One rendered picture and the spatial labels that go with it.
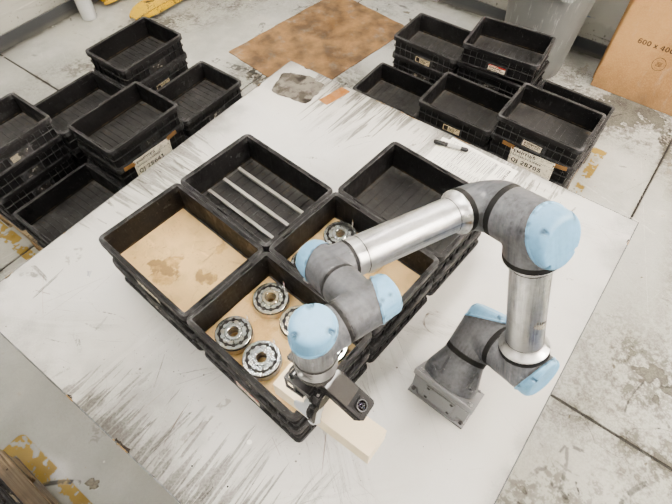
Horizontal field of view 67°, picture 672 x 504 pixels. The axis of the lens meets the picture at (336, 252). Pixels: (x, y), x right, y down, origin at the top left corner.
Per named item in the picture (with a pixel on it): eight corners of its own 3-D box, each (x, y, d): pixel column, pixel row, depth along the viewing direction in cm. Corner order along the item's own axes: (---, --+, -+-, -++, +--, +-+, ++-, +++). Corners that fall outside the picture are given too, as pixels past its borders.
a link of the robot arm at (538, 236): (514, 347, 136) (526, 173, 101) (561, 384, 125) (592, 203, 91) (481, 371, 132) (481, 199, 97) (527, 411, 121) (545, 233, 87)
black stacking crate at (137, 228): (269, 271, 155) (265, 250, 146) (194, 338, 142) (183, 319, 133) (186, 206, 170) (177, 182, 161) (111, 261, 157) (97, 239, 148)
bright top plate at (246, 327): (259, 330, 139) (259, 329, 138) (234, 357, 134) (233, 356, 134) (233, 310, 142) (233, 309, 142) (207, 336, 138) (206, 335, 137)
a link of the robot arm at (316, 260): (487, 158, 110) (287, 236, 90) (527, 176, 102) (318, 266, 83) (482, 204, 117) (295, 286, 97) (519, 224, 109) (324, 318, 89)
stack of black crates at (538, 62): (533, 110, 298) (562, 38, 260) (508, 142, 283) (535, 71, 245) (469, 83, 313) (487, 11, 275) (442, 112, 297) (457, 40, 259)
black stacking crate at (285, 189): (334, 214, 168) (334, 191, 158) (270, 271, 155) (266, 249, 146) (252, 158, 183) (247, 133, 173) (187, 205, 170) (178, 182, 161)
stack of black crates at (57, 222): (103, 193, 262) (85, 161, 243) (142, 220, 251) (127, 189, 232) (36, 244, 243) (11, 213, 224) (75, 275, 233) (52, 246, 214)
